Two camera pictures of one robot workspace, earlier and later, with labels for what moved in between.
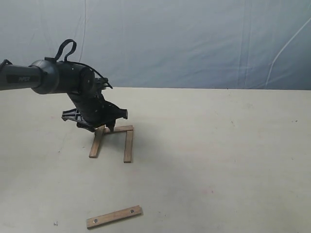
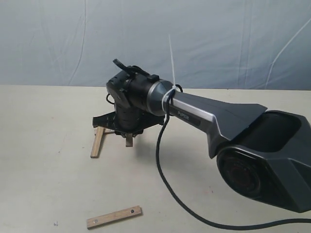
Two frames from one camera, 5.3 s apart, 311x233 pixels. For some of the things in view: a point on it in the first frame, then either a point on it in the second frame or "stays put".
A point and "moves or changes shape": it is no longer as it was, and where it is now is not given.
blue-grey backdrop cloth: x=240 y=44 stays put
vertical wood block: x=128 y=147 moves or changes shape
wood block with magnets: x=113 y=216 stays put
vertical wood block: x=99 y=132 stays put
